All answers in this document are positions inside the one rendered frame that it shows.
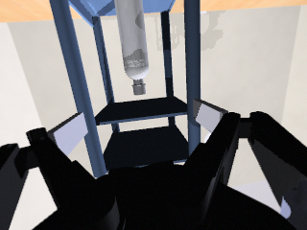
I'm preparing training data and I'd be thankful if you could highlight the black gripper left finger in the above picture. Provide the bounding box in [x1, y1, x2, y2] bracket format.
[0, 112, 120, 230]

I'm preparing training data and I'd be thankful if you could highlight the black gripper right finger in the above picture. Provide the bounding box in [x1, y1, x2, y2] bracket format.
[162, 99, 307, 230]

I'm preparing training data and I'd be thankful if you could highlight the blue shelving unit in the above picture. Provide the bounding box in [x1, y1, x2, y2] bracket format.
[49, 0, 201, 178]

